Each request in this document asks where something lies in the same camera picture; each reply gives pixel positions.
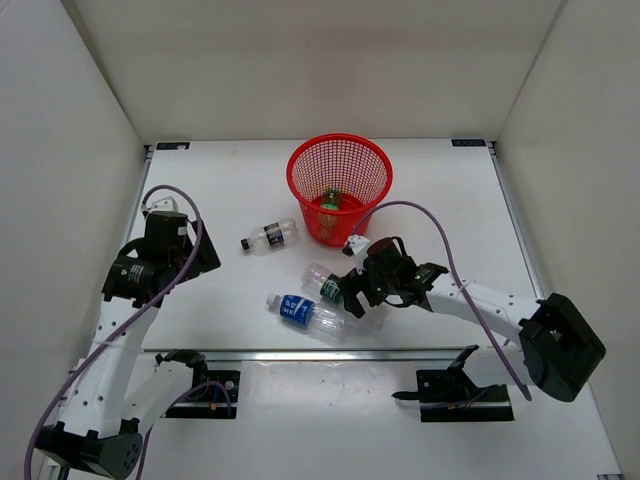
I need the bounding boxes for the clear bottle blue label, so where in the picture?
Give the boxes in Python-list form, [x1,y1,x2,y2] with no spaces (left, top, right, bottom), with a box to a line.
[266,294,347,344]

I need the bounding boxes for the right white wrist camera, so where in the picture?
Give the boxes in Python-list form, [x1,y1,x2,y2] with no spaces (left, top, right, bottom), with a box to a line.
[342,235,371,262]

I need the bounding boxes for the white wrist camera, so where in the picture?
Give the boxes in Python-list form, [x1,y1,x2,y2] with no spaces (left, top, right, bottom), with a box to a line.
[342,235,371,262]
[141,196,180,217]

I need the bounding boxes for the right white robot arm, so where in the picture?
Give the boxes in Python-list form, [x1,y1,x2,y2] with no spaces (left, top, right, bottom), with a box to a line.
[337,235,606,402]

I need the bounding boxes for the small bottle black label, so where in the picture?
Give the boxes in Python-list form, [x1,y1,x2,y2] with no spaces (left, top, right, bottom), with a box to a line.
[240,217,299,254]

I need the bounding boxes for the left table corner label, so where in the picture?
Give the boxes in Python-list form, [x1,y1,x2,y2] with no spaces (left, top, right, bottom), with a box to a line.
[155,141,190,151]

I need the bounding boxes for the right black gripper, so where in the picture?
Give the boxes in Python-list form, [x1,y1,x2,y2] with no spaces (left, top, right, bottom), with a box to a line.
[340,258,400,316]

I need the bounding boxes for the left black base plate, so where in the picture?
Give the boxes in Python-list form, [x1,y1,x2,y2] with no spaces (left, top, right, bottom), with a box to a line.
[165,362,241,420]

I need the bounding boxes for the right table corner label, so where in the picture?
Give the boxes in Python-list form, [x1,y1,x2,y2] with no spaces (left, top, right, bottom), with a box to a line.
[451,138,486,148]

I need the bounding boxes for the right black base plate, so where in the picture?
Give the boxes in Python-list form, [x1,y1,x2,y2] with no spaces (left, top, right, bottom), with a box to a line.
[391,360,515,423]

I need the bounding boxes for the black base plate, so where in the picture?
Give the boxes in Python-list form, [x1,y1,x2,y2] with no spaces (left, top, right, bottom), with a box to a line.
[391,360,515,423]
[165,362,241,420]

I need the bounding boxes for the table corner label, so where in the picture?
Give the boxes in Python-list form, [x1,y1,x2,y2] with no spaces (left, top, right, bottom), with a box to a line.
[451,138,486,148]
[155,141,190,151]

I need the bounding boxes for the green plastic bottle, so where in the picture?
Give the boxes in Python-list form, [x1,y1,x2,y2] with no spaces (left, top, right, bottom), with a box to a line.
[320,188,342,211]

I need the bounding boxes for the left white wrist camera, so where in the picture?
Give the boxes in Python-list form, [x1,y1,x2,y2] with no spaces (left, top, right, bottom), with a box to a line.
[141,196,180,217]

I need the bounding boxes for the clear bottle green label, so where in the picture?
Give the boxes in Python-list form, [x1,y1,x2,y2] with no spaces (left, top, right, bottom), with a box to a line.
[301,263,344,305]

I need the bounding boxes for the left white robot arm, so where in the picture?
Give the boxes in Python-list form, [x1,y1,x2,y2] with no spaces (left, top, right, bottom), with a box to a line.
[28,211,221,479]

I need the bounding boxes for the red mesh plastic bin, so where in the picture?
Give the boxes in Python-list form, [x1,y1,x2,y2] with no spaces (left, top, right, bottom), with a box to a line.
[286,133,393,248]

